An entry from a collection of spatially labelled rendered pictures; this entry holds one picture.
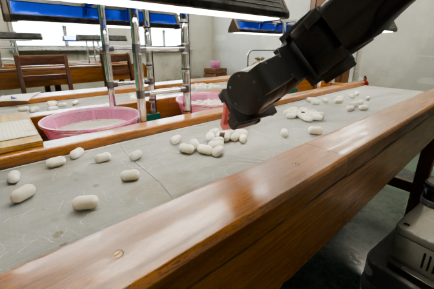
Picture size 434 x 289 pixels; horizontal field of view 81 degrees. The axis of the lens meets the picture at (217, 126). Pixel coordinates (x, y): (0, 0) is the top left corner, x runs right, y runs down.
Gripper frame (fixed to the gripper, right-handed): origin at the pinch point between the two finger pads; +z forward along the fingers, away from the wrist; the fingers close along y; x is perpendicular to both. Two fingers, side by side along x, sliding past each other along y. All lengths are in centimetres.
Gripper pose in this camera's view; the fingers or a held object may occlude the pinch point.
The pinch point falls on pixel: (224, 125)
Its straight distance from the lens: 51.1
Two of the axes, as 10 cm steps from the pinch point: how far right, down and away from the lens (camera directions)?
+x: 4.3, 8.7, -2.5
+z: -4.8, 4.5, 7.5
